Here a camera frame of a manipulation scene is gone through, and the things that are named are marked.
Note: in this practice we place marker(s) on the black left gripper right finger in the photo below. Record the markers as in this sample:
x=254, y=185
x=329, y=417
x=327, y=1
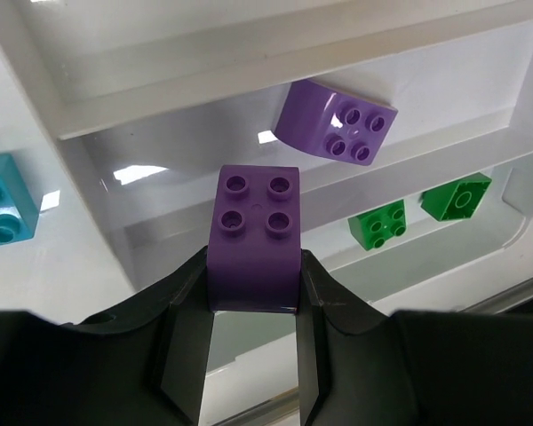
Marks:
x=358, y=366

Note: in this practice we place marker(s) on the green square lego brick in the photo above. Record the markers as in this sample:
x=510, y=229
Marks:
x=373, y=228

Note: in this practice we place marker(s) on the teal long lego brick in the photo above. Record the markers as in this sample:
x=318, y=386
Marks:
x=18, y=211

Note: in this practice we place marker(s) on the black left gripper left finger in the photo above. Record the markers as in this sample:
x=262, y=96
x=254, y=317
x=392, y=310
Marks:
x=140, y=362

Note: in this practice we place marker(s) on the purple square lego brick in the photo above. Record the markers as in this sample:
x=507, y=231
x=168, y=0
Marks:
x=333, y=124

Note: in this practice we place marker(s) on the purple oval lego brick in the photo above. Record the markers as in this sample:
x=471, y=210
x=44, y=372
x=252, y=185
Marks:
x=254, y=249

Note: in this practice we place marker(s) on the white compartment tray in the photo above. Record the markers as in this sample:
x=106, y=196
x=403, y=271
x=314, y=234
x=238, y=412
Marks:
x=120, y=115

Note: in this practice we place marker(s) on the green rounded lego brick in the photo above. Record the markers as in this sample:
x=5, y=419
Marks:
x=456, y=200

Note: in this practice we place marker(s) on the aluminium front rail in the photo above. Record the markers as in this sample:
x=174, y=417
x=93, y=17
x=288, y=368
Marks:
x=504, y=301

